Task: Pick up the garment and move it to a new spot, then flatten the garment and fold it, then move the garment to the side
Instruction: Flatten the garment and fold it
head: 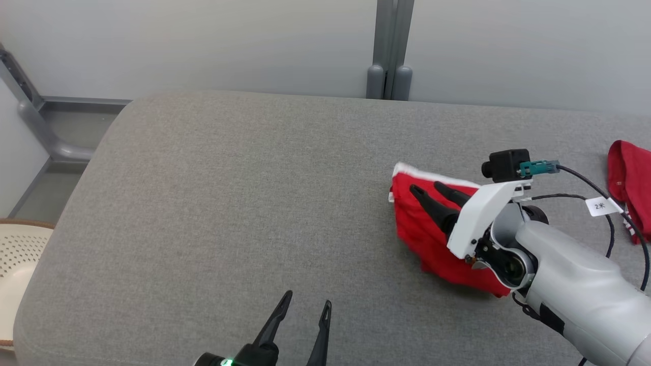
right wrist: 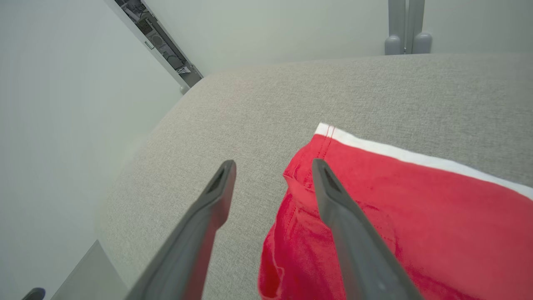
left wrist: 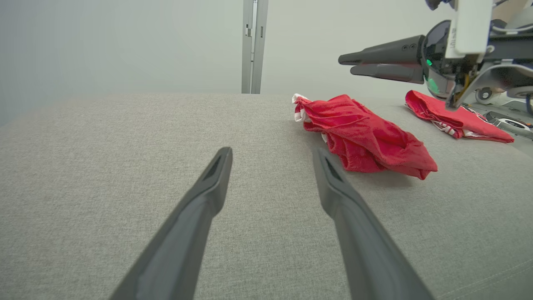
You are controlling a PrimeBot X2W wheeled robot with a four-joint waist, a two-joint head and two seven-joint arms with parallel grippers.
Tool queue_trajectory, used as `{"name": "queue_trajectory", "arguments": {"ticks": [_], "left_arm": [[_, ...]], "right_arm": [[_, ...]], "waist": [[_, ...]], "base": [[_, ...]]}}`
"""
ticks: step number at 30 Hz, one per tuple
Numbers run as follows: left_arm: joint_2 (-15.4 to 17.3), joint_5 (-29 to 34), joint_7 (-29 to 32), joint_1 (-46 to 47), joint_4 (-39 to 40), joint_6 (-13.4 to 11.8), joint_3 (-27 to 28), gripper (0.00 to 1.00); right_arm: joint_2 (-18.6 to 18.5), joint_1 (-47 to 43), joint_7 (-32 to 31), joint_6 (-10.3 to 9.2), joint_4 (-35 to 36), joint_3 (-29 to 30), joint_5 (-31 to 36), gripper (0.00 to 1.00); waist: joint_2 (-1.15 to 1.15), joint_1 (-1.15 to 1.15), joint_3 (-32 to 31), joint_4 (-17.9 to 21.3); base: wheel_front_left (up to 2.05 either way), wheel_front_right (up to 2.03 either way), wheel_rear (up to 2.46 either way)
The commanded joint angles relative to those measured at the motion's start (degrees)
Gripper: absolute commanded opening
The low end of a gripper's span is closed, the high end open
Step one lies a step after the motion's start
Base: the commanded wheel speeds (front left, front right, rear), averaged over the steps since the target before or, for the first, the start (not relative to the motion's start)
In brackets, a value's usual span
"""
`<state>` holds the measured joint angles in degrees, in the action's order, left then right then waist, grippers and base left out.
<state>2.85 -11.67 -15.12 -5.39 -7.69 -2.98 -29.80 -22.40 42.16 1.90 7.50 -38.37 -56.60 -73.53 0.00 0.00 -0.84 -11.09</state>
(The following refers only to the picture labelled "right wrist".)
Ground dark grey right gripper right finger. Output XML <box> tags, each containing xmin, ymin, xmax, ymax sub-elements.
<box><xmin>311</xmin><ymin>158</ymin><xmax>424</xmax><ymax>300</ymax></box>

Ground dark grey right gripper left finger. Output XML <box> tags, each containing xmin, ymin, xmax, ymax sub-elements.
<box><xmin>125</xmin><ymin>160</ymin><xmax>237</xmax><ymax>300</ymax></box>

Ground red garment with white band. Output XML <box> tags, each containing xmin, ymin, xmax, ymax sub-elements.
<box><xmin>257</xmin><ymin>122</ymin><xmax>533</xmax><ymax>300</ymax></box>

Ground slotted grey partition frame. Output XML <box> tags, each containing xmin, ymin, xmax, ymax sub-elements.
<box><xmin>103</xmin><ymin>0</ymin><xmax>204</xmax><ymax>95</ymax></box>

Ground grey partition post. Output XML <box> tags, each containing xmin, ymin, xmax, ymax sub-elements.
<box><xmin>384</xmin><ymin>0</ymin><xmax>406</xmax><ymax>56</ymax></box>
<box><xmin>406</xmin><ymin>0</ymin><xmax>433</xmax><ymax>55</ymax></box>

